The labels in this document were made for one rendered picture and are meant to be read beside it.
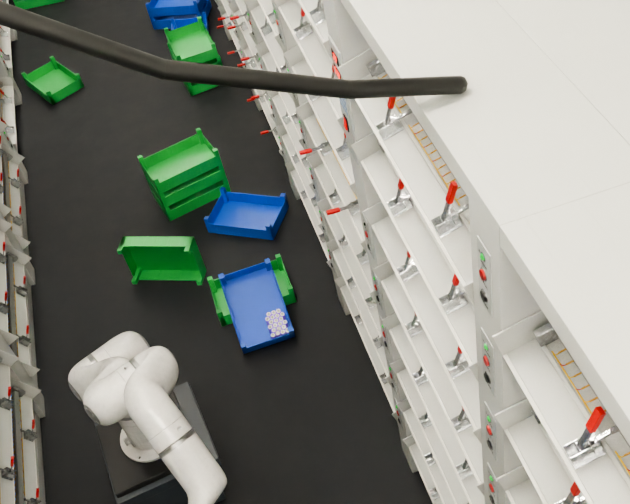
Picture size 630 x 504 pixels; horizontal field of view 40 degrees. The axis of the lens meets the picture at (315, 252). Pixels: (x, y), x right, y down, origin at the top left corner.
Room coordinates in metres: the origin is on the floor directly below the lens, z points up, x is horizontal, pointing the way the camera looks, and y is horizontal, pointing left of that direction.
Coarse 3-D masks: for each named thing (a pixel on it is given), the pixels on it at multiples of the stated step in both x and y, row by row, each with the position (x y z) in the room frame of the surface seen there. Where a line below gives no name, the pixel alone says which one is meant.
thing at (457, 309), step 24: (360, 144) 1.39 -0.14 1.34; (384, 168) 1.34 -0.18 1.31; (384, 192) 1.27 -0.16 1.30; (408, 216) 1.19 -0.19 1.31; (408, 240) 1.13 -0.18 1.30; (432, 240) 1.10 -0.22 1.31; (432, 264) 1.05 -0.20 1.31; (432, 288) 1.00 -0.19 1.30; (456, 288) 0.96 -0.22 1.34; (456, 312) 0.93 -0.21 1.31; (456, 336) 0.89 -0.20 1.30
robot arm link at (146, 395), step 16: (144, 352) 1.30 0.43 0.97; (160, 352) 1.29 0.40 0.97; (144, 368) 1.23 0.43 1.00; (160, 368) 1.24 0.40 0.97; (176, 368) 1.27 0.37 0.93; (128, 384) 1.17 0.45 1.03; (144, 384) 1.16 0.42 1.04; (160, 384) 1.19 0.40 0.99; (128, 400) 1.13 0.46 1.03; (144, 400) 1.12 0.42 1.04; (160, 400) 1.12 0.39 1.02; (144, 416) 1.09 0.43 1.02; (160, 416) 1.08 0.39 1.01; (176, 416) 1.09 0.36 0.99; (144, 432) 1.07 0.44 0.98; (160, 432) 1.06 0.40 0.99; (176, 432) 1.06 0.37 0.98; (160, 448) 1.04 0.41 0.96
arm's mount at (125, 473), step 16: (176, 400) 1.64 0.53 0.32; (112, 432) 1.59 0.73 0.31; (112, 448) 1.53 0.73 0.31; (112, 464) 1.48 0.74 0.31; (128, 464) 1.46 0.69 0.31; (144, 464) 1.45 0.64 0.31; (160, 464) 1.44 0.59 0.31; (112, 480) 1.43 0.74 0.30; (128, 480) 1.41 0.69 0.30; (144, 480) 1.40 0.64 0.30
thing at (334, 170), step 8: (304, 104) 2.09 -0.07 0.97; (304, 112) 2.08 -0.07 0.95; (312, 112) 2.09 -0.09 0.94; (304, 120) 2.08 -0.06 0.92; (312, 120) 2.06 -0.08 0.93; (312, 128) 2.03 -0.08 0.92; (320, 128) 2.01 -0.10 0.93; (312, 136) 2.00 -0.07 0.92; (320, 136) 1.98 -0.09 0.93; (320, 144) 1.95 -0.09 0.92; (320, 152) 1.92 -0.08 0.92; (328, 160) 1.87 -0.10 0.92; (336, 160) 1.86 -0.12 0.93; (328, 168) 1.84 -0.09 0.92; (336, 168) 1.83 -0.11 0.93; (336, 176) 1.80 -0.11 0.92; (344, 176) 1.78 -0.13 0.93; (336, 184) 1.77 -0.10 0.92; (344, 184) 1.75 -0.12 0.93; (344, 192) 1.72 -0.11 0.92; (352, 192) 1.71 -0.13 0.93; (344, 200) 1.70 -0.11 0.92; (352, 200) 1.68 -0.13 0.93; (352, 216) 1.63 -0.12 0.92; (360, 216) 1.62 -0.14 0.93; (360, 224) 1.59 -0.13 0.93; (360, 232) 1.56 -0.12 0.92
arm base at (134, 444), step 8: (120, 424) 1.50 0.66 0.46; (128, 424) 1.48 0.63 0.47; (128, 432) 1.49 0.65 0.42; (136, 432) 1.48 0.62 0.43; (120, 440) 1.55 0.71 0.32; (128, 440) 1.52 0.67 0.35; (136, 440) 1.49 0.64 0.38; (144, 440) 1.49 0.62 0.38; (128, 448) 1.51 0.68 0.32; (136, 448) 1.50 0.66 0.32; (144, 448) 1.49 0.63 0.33; (152, 448) 1.49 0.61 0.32; (128, 456) 1.48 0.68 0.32; (136, 456) 1.48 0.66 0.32; (144, 456) 1.47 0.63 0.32; (152, 456) 1.46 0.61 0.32
